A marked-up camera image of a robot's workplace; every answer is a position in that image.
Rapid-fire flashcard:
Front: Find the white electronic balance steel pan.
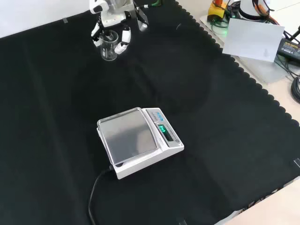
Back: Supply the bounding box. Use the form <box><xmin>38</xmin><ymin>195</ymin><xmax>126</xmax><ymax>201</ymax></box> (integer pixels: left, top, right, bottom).
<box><xmin>96</xmin><ymin>107</ymin><xmax>185</xmax><ymax>180</ymax></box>

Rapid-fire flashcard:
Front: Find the pale board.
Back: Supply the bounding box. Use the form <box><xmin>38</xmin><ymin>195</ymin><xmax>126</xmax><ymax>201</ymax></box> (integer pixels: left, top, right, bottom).
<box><xmin>222</xmin><ymin>17</ymin><xmax>285</xmax><ymax>63</ymax></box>

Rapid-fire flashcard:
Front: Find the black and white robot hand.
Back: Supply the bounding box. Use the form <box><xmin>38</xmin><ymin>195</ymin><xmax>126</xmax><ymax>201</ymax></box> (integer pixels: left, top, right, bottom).
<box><xmin>89</xmin><ymin>0</ymin><xmax>150</xmax><ymax>55</ymax></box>

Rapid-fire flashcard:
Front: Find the yellow stop button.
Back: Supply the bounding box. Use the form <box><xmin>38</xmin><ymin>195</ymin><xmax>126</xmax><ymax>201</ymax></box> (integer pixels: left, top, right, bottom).
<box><xmin>208</xmin><ymin>0</ymin><xmax>227</xmax><ymax>21</ymax></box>

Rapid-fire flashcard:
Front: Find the thick black cable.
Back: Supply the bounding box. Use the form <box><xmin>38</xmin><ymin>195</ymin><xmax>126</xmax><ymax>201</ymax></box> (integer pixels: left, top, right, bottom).
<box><xmin>290</xmin><ymin>76</ymin><xmax>300</xmax><ymax>104</ymax></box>

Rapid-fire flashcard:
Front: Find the clear glass beaker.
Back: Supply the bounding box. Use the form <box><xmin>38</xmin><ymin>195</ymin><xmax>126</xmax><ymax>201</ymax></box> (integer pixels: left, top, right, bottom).
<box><xmin>100</xmin><ymin>30</ymin><xmax>119</xmax><ymax>62</ymax></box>

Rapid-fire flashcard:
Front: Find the grey metal base plate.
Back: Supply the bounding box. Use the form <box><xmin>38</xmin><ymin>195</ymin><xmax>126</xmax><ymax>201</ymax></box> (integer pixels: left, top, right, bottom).
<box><xmin>199</xmin><ymin>11</ymin><xmax>293</xmax><ymax>85</ymax></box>

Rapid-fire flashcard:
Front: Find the black bench cloth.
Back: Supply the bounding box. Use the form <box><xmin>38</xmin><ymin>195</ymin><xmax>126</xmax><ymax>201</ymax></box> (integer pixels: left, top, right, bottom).
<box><xmin>0</xmin><ymin>0</ymin><xmax>300</xmax><ymax>225</ymax></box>

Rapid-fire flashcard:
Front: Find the orange cable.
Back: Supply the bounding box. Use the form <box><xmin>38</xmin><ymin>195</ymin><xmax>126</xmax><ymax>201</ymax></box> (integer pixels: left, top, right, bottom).
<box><xmin>252</xmin><ymin>0</ymin><xmax>275</xmax><ymax>14</ymax></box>

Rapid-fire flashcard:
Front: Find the black power adapter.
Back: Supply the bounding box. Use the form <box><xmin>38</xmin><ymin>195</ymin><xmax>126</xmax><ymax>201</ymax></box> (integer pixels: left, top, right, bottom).
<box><xmin>276</xmin><ymin>38</ymin><xmax>300</xmax><ymax>62</ymax></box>

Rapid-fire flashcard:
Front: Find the black balance power cable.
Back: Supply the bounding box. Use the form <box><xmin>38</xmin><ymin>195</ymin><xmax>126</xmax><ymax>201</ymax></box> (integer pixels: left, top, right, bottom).
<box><xmin>88</xmin><ymin>165</ymin><xmax>116</xmax><ymax>225</ymax></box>

